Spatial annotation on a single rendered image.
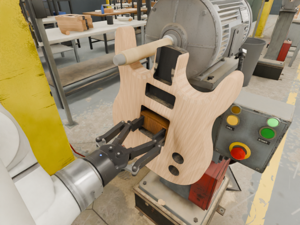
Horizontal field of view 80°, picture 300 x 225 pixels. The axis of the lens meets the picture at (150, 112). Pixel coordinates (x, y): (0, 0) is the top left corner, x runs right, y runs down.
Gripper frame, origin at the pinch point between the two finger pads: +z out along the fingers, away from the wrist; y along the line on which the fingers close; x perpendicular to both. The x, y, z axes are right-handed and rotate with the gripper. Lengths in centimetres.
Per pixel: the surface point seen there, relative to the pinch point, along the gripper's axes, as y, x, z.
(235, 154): 22.0, -5.0, 13.1
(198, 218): 23, -74, 26
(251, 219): 54, -99, 65
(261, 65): -7, -82, 352
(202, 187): 18, -53, 31
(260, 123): 23.5, 6.2, 15.7
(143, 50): -6.2, 19.7, 1.6
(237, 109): 16.8, 7.7, 15.1
